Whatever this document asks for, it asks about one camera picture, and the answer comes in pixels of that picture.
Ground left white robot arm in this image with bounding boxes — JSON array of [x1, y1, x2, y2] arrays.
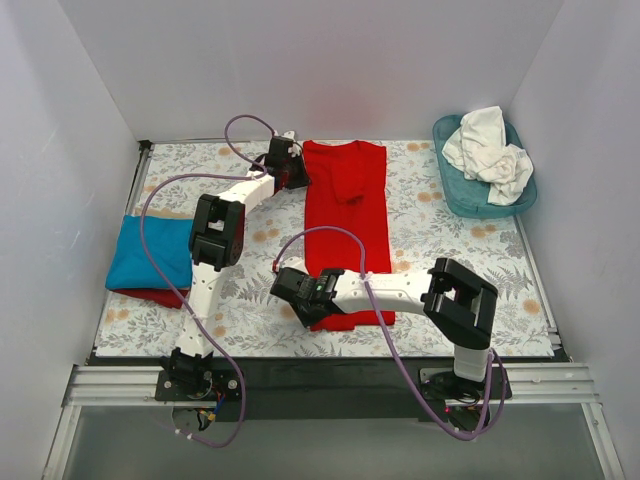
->
[[164, 131, 310, 399]]

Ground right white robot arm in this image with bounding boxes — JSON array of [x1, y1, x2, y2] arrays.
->
[[270, 258, 498, 383]]

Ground folded tan t-shirt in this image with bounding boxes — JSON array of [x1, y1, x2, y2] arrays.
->
[[145, 208, 193, 220]]

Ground folded blue t-shirt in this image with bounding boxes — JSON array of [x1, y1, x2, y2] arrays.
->
[[105, 215, 192, 291]]

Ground folded dark red t-shirt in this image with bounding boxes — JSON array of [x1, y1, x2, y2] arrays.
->
[[115, 288, 183, 309]]

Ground teal plastic basket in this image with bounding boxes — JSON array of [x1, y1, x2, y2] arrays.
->
[[432, 114, 538, 219]]

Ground white crumpled t-shirt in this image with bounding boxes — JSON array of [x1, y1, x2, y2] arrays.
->
[[443, 106, 534, 206]]

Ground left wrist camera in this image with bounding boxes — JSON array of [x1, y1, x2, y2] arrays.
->
[[280, 130, 300, 142]]

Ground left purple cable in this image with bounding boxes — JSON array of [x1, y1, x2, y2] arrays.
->
[[139, 114, 281, 449]]

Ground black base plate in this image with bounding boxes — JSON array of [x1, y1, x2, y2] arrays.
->
[[155, 354, 512, 421]]

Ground aluminium frame rail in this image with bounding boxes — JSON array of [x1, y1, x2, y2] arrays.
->
[[42, 363, 176, 480]]

